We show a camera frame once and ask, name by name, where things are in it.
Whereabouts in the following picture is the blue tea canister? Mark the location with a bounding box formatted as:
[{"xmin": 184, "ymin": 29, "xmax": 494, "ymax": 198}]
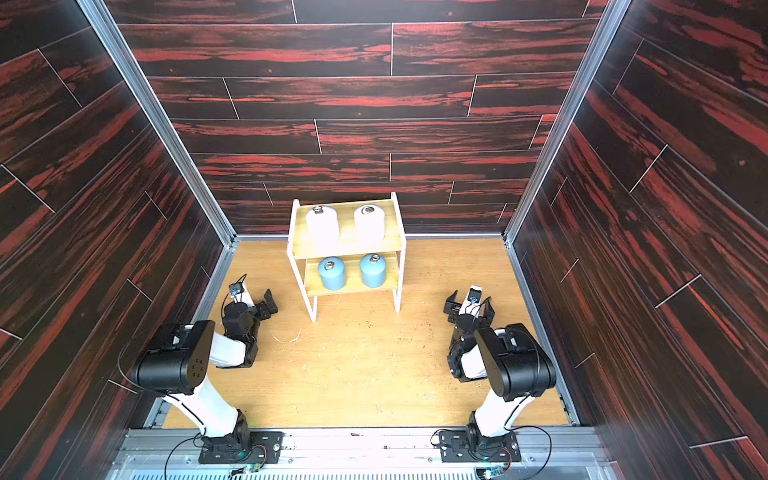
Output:
[
  {"xmin": 318, "ymin": 257, "xmax": 347, "ymax": 291},
  {"xmin": 359, "ymin": 253, "xmax": 387, "ymax": 288}
]

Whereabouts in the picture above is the white tea canister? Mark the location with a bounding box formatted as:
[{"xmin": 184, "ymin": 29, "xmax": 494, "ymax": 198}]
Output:
[
  {"xmin": 353, "ymin": 204, "xmax": 386, "ymax": 243},
  {"xmin": 305, "ymin": 205, "xmax": 340, "ymax": 245}
]

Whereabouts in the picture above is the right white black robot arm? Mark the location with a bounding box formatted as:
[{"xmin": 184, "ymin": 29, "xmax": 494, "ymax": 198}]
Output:
[{"xmin": 443, "ymin": 286, "xmax": 557, "ymax": 459}]

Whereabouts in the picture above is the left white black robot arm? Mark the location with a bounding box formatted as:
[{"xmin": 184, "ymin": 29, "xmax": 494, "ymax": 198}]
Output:
[{"xmin": 126, "ymin": 282, "xmax": 278, "ymax": 463}]

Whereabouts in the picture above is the white wooden two-tier shelf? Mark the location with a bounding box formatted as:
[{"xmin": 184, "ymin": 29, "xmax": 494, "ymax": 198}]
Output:
[{"xmin": 286, "ymin": 192, "xmax": 407, "ymax": 322}]

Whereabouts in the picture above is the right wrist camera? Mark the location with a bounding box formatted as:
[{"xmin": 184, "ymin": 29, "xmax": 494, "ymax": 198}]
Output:
[{"xmin": 466, "ymin": 285, "xmax": 482, "ymax": 305}]

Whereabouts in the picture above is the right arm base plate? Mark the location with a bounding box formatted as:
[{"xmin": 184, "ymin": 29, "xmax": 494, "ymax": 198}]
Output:
[{"xmin": 430, "ymin": 427, "xmax": 521, "ymax": 463}]

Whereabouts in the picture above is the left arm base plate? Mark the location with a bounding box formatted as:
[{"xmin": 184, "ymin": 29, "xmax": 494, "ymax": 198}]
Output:
[{"xmin": 198, "ymin": 430, "xmax": 284, "ymax": 466}]

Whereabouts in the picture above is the aluminium front rail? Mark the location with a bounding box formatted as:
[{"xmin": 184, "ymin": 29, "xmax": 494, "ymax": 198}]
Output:
[{"xmin": 106, "ymin": 426, "xmax": 622, "ymax": 479}]

